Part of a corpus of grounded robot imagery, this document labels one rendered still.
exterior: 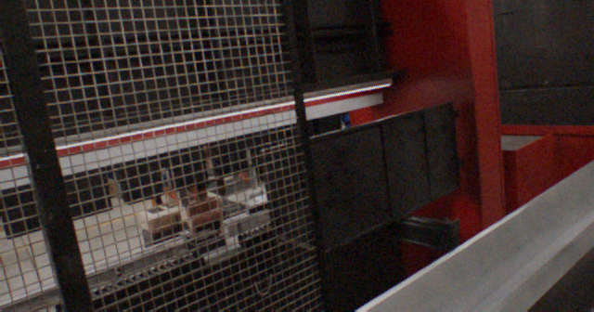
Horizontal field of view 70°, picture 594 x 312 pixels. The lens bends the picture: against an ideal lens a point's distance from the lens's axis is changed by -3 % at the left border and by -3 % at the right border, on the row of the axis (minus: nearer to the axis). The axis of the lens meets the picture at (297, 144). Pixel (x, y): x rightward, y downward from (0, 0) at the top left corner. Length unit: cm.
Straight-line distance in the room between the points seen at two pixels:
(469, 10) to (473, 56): 21
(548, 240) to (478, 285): 5
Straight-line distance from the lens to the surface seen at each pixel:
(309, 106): 216
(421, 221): 201
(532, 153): 284
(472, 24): 227
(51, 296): 178
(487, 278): 18
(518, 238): 20
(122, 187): 177
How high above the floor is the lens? 156
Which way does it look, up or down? 9 degrees down
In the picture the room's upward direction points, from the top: 8 degrees counter-clockwise
